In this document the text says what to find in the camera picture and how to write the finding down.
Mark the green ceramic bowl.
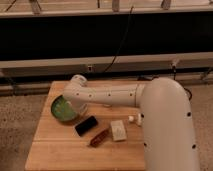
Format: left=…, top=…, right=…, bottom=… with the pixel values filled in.
left=51, top=95, right=78, bottom=122

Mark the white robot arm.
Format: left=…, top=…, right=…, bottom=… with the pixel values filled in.
left=63, top=75, right=200, bottom=171

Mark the black smartphone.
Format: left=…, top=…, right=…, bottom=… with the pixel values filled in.
left=75, top=116, right=98, bottom=136

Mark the white plastic bottle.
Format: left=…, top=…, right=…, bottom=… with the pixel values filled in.
left=128, top=114, right=142, bottom=126

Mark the white soap bar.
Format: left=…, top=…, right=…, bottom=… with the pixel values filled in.
left=110, top=120, right=127, bottom=141

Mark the brown snack bar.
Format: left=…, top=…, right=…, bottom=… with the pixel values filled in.
left=89, top=129, right=109, bottom=147

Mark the wooden table board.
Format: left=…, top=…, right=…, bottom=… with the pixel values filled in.
left=25, top=81, right=145, bottom=171

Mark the black hanging cable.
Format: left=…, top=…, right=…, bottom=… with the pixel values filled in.
left=102, top=5, right=135, bottom=74

